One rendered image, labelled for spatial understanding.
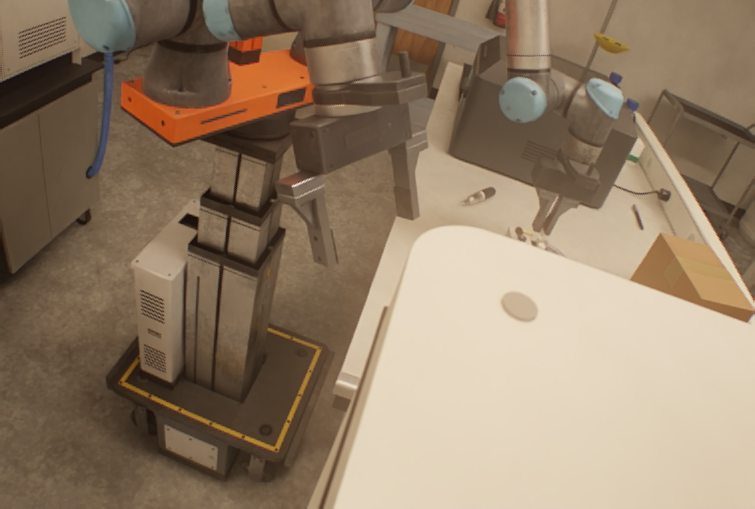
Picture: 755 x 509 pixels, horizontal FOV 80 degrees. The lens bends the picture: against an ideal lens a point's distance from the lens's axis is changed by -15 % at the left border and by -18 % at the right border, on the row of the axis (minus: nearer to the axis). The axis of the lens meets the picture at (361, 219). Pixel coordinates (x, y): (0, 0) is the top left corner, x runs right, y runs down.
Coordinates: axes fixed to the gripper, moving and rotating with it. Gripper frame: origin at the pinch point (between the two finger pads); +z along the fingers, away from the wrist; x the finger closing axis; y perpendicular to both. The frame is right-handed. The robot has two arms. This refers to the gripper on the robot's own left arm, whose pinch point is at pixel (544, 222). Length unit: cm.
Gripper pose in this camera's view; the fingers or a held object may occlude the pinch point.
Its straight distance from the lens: 112.2
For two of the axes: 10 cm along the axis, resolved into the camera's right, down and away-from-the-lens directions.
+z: -2.4, 8.0, 5.6
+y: 1.3, -5.4, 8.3
